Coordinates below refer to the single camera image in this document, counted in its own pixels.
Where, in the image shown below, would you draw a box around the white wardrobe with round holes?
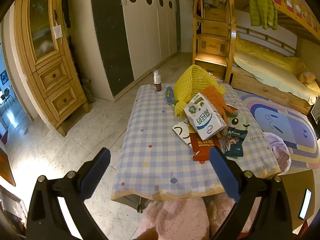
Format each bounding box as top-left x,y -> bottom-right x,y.
90,0 -> 182,100

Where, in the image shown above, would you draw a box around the green puffer jacket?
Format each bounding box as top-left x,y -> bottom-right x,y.
249,0 -> 278,30

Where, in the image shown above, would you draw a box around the red box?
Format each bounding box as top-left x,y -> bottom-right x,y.
189,132 -> 222,162

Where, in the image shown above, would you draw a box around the oval pastel striped rug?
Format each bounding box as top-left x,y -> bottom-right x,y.
240,90 -> 320,169

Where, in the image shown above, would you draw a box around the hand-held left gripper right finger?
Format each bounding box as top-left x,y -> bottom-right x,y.
209,146 -> 297,240

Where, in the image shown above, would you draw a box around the white wrapper with face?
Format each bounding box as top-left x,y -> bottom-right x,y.
226,114 -> 252,133

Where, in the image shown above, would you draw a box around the orange plush toy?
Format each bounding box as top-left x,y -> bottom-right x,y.
201,86 -> 240,123

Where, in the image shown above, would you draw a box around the black chair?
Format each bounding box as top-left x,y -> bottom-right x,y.
1,87 -> 15,110

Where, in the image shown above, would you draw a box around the person's pink fluffy pants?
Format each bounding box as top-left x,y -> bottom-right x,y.
139,195 -> 238,240

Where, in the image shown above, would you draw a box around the wooden bunk bed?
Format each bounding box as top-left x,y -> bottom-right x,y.
226,0 -> 320,115

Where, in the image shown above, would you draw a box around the white milk carton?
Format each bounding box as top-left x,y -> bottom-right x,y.
184,92 -> 228,141

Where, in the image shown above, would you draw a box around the peach plush toy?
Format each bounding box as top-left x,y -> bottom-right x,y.
296,70 -> 317,84

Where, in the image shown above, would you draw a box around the cream bed sheet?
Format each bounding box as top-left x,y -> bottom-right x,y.
234,50 -> 320,105

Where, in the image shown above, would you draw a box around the dark patterned cloth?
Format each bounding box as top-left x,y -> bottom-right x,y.
82,79 -> 96,103

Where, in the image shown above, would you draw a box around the blue snack packet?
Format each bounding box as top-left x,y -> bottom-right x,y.
164,85 -> 179,105

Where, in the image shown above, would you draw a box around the white paper with smile print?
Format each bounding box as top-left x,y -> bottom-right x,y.
172,120 -> 198,153

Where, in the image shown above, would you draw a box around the smartphone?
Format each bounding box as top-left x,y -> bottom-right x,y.
298,189 -> 312,220

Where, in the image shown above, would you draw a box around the grey nightstand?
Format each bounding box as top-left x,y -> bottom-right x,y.
310,102 -> 320,124

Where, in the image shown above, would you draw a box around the small brown spray bottle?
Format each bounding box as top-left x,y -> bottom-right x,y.
153,70 -> 163,93

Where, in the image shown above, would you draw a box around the wooden drawer staircase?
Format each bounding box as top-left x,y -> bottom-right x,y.
192,0 -> 237,82

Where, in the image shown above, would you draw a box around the dark blue snack wrapper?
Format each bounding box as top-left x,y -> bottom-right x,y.
224,126 -> 248,158

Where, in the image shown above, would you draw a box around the pink-lined trash bin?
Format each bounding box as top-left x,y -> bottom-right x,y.
264,132 -> 293,173

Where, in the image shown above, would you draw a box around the yellow pillow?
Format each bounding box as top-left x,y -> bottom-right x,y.
304,80 -> 320,93

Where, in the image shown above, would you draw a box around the yellow foam fruit net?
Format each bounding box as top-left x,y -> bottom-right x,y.
174,64 -> 227,118

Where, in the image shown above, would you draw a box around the table with checkered tablecloth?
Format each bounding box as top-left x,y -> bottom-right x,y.
111,84 -> 282,200

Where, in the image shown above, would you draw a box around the tall wooden cabinet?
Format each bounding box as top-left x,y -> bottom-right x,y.
14,0 -> 90,137

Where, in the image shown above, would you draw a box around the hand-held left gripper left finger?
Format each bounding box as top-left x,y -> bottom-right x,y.
26,147 -> 112,240

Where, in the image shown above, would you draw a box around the yellow blanket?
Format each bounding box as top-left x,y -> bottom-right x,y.
235,32 -> 310,75

